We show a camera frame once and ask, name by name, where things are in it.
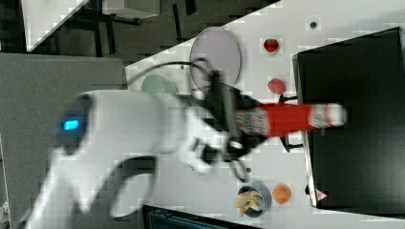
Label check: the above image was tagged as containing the orange fruit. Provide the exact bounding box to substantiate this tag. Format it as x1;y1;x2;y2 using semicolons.
272;184;291;204

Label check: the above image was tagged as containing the black oven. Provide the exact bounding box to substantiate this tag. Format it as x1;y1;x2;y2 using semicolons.
292;28;405;219

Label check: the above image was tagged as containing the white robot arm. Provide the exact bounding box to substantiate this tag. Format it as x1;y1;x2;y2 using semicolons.
22;90;228;229

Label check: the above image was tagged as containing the black oven door handle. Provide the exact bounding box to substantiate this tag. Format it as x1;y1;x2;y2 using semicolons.
279;94;304;153

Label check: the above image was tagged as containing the pink red fruit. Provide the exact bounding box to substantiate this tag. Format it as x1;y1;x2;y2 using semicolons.
267;78;286;94

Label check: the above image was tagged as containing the light green bowl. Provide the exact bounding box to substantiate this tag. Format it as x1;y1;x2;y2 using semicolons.
141;74;178;94

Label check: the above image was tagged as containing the blue bowl with chips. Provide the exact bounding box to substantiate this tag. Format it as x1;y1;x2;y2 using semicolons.
234;182;271;218

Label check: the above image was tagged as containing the red strawberry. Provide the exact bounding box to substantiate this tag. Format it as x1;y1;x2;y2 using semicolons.
264;39;279;53

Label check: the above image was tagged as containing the lavender oval plate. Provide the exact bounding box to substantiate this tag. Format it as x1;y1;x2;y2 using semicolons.
189;27;242;86

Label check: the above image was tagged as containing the red plush ketchup bottle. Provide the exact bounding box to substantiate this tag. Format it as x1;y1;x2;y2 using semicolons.
236;103;348;137

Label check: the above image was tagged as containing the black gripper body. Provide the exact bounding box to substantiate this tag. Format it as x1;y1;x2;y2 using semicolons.
203;71;265;162

